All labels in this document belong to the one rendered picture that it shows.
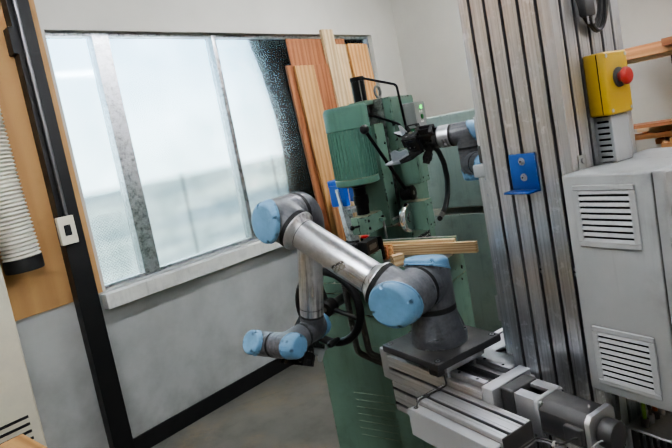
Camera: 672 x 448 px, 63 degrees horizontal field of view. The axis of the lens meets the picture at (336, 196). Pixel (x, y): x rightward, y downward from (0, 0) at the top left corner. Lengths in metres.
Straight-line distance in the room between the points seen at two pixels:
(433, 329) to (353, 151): 0.88
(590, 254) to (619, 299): 0.10
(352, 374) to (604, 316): 1.24
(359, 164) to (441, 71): 2.63
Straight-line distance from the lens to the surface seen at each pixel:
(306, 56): 3.90
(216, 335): 3.35
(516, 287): 1.45
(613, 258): 1.21
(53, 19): 3.08
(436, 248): 2.08
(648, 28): 4.07
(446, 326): 1.45
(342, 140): 2.10
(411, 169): 2.25
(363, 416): 2.34
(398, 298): 1.29
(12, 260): 2.67
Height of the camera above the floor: 1.39
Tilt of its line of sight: 6 degrees down
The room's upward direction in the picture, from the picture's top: 11 degrees counter-clockwise
